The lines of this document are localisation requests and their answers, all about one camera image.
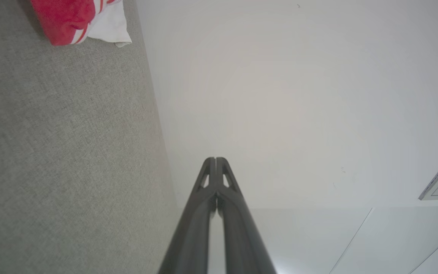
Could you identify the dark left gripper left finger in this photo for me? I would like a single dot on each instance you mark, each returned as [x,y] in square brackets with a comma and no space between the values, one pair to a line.
[192,228]

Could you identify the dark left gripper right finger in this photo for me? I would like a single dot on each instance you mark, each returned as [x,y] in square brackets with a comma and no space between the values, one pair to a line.
[242,236]

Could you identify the red and white shirt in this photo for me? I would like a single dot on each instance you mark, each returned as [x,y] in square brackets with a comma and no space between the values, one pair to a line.
[63,19]

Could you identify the grey fabric sofa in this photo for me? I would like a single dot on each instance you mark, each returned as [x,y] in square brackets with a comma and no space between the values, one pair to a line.
[51,152]

